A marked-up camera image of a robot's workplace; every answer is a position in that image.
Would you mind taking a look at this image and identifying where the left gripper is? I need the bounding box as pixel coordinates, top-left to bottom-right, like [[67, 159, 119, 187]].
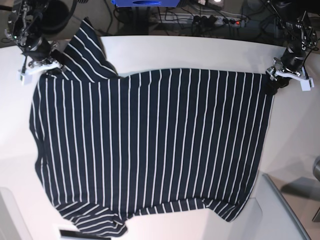
[[264, 47, 306, 96]]

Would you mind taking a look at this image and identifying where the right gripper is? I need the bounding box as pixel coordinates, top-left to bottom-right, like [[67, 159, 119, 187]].
[[22, 37, 60, 65]]

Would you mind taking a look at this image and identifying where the navy white striped t-shirt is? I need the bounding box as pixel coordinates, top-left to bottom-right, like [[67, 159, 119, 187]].
[[29, 19, 273, 238]]

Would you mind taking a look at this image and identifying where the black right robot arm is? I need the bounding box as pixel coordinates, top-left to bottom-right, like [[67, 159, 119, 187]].
[[4, 0, 54, 65]]

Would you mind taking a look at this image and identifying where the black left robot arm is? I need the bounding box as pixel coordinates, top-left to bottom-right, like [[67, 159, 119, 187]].
[[264, 0, 320, 96]]

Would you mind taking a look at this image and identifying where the black round stand base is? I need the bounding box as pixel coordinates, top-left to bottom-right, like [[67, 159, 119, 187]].
[[40, 0, 78, 35]]

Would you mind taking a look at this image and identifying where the blue box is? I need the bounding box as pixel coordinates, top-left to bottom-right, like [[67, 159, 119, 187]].
[[111, 0, 180, 8]]

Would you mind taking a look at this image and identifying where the white power strip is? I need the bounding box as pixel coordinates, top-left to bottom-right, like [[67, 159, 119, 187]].
[[149, 12, 248, 28]]

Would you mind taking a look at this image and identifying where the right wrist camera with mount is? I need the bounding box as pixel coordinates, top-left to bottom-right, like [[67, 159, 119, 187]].
[[16, 56, 62, 86]]

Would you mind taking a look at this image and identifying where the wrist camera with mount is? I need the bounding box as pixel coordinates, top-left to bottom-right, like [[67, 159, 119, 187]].
[[265, 64, 315, 92], [16, 56, 62, 86]]

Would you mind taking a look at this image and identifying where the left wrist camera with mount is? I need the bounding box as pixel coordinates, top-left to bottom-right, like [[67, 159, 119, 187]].
[[265, 64, 315, 92]]

